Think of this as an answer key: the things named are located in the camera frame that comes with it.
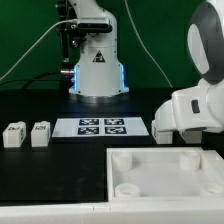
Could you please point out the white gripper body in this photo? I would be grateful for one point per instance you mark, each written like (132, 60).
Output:
(191, 109)

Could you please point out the white square tabletop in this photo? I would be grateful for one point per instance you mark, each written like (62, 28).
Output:
(164, 172)

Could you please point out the white L-shaped obstacle fence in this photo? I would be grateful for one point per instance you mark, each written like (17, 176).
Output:
(202, 210)

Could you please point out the white sheet with markers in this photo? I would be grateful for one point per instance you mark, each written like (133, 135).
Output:
(99, 127)

